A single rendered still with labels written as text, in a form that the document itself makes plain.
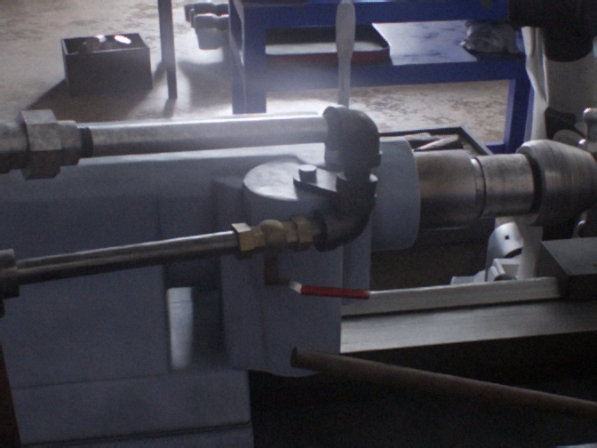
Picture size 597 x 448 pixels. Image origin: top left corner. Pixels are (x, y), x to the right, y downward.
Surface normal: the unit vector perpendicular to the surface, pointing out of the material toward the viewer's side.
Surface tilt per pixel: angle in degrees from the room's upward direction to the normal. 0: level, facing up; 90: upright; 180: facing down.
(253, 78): 90
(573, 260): 0
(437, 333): 0
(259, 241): 68
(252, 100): 90
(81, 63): 90
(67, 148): 81
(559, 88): 112
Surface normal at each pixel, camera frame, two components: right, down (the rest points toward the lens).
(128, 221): 0.15, 0.32
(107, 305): 0.14, 0.11
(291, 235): 0.38, 0.04
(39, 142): 0.45, -0.18
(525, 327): 0.00, -0.89
